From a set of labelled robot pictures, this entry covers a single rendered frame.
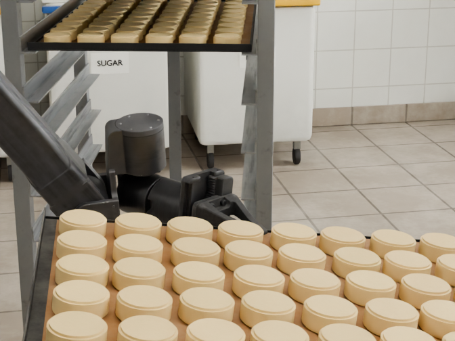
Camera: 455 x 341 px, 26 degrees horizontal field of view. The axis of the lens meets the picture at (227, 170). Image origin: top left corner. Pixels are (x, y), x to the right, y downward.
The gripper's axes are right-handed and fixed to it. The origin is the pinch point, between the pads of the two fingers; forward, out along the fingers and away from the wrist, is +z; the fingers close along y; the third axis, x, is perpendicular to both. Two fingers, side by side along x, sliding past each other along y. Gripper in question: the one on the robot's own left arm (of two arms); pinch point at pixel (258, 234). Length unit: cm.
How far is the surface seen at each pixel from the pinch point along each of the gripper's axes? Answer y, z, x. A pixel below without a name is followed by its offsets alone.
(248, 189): 19, -43, -59
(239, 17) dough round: -10, -59, -73
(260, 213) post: 21, -38, -56
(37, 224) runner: 29, -74, -35
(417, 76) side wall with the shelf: 59, -168, -383
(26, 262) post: 36, -73, -31
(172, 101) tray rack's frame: 17, -93, -94
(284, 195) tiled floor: 91, -153, -244
